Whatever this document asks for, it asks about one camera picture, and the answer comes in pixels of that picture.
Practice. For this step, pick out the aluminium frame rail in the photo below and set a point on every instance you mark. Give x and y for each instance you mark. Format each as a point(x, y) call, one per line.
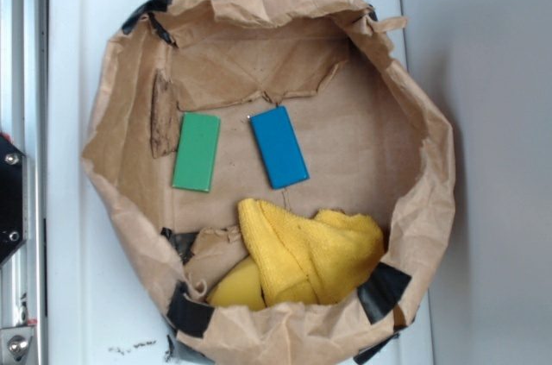
point(23, 113)

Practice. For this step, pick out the brown paper bag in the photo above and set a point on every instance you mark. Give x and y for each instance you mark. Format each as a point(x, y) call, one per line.
point(372, 141)

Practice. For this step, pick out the green rectangular block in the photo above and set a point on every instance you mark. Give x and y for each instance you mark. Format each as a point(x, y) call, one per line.
point(196, 154)

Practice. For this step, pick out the yellow microfiber cloth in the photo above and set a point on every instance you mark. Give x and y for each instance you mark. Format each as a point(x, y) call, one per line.
point(317, 260)

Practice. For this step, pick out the white plastic bin lid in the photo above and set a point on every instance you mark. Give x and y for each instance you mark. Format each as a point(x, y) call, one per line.
point(97, 310)

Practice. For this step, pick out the yellow sponge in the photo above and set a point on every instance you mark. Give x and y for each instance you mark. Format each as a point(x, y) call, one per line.
point(241, 286)

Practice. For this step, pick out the black mounting plate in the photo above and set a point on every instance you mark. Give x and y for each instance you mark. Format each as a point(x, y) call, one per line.
point(13, 230)

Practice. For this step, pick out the blue rectangular block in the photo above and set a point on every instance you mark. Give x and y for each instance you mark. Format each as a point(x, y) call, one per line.
point(279, 148)

